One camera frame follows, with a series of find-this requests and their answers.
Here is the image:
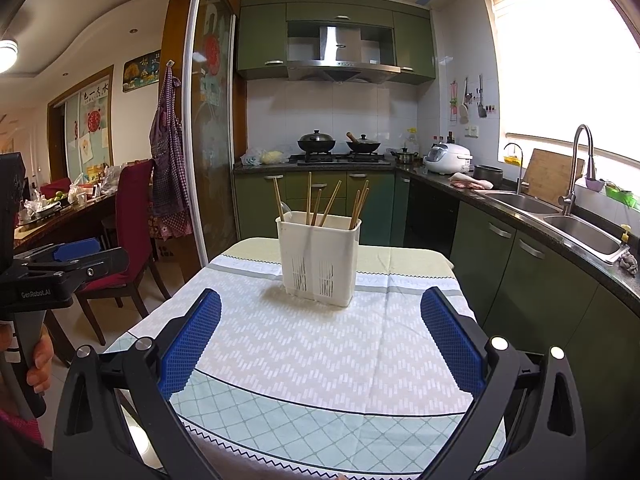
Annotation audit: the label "stainless steel range hood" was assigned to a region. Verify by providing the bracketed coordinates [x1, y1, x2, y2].
[286, 25, 402, 85]

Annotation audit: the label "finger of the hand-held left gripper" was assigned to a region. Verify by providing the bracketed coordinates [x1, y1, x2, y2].
[25, 247, 131, 286]
[12, 239, 104, 267]

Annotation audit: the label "bunch of wooden chopsticks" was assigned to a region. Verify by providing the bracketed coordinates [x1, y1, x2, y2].
[272, 171, 370, 231]

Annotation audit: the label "bright kitchen window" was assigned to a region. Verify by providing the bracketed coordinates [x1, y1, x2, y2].
[482, 0, 640, 161]

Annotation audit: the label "thin curved water tap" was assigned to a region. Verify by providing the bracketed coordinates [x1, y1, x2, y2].
[502, 142, 526, 196]

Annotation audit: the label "plastic bag of food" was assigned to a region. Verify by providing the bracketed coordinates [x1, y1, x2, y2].
[241, 146, 292, 167]

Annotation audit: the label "black built-in appliance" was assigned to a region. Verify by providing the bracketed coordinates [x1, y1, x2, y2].
[404, 180, 460, 252]

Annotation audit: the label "pile of bagged groceries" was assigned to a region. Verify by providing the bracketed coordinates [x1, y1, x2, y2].
[67, 162, 126, 201]

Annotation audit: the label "round ceiling light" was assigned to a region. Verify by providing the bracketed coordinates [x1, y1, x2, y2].
[0, 37, 20, 73]

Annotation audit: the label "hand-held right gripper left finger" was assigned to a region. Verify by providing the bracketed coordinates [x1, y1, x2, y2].
[52, 287, 223, 480]

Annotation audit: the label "wooden dining table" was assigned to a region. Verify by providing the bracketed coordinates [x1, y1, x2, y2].
[12, 192, 118, 251]

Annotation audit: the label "green plastic container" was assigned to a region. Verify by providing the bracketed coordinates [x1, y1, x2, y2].
[605, 182, 640, 209]

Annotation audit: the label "person's pink patterned garment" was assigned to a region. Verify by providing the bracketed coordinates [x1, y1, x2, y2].
[0, 407, 43, 446]

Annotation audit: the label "white rice cooker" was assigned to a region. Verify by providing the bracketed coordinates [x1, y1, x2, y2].
[424, 142, 473, 176]

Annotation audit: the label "glass sliding door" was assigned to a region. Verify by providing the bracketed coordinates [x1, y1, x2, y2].
[181, 0, 238, 268]

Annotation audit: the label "person's left hand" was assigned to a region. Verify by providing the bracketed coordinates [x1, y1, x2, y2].
[24, 325, 54, 397]

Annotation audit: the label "dark stone countertop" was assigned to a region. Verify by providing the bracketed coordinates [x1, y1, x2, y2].
[232, 160, 640, 306]

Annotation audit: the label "landscape wall clock picture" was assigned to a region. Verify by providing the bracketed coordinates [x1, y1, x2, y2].
[122, 50, 162, 93]

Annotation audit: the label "black lidded wok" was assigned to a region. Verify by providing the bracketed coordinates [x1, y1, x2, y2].
[297, 130, 337, 155]
[346, 131, 382, 156]

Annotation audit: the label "red upholstered wooden chair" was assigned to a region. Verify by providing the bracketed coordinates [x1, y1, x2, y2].
[74, 159, 173, 346]
[39, 177, 72, 201]

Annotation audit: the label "green wall cabinets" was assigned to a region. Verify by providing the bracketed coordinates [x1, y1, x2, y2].
[236, 0, 437, 86]

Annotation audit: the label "purple checked apron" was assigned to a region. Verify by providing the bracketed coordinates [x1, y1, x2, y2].
[149, 62, 193, 240]

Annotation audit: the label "tall steel kitchen faucet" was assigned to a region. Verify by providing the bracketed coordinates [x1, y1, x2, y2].
[559, 124, 596, 217]

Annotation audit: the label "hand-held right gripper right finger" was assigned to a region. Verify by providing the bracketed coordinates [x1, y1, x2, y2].
[420, 287, 588, 480]

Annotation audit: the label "stainless steel double sink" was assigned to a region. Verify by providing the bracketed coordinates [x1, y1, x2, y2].
[477, 187, 630, 265]

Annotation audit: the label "wooden cutting board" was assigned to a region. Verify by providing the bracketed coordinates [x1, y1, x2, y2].
[526, 148, 586, 207]

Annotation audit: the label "white plastic utensil holder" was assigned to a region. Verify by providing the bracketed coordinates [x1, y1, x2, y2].
[276, 211, 362, 308]

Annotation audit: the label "patterned white green tablecloth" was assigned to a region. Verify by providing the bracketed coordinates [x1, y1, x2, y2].
[102, 237, 506, 480]

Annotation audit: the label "tray of green limes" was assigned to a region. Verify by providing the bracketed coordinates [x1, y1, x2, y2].
[30, 190, 68, 216]

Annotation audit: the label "glass door with posters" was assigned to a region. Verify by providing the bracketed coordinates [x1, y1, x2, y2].
[47, 65, 115, 181]

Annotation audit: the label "cardboard box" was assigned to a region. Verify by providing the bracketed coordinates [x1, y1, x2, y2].
[155, 237, 186, 261]

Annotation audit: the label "pink cloth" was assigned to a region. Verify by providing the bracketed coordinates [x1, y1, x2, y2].
[449, 172, 493, 191]

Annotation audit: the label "black gas stove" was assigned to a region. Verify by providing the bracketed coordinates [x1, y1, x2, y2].
[290, 154, 392, 167]

